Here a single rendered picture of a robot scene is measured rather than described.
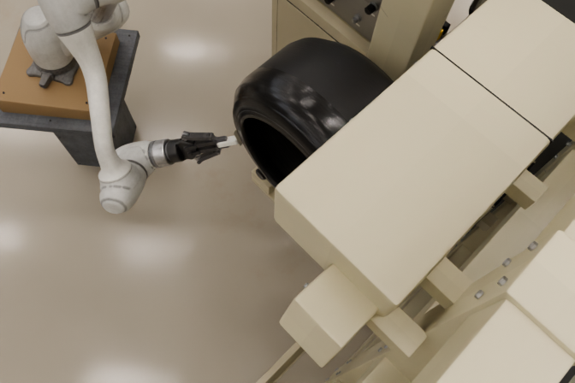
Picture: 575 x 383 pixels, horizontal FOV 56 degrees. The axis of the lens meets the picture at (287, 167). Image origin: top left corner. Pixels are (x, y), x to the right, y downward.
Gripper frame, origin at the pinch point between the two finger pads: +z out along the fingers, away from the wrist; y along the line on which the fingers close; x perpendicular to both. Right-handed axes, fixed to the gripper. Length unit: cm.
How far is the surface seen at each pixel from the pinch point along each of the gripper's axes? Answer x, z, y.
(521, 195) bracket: 44, 78, -8
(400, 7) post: 1, 59, -32
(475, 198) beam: 65, 69, -33
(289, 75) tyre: 13.5, 31.3, -27.9
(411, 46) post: 1, 60, -21
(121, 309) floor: 4, -88, 82
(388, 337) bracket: 81, 53, -22
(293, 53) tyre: 3.9, 31.3, -27.8
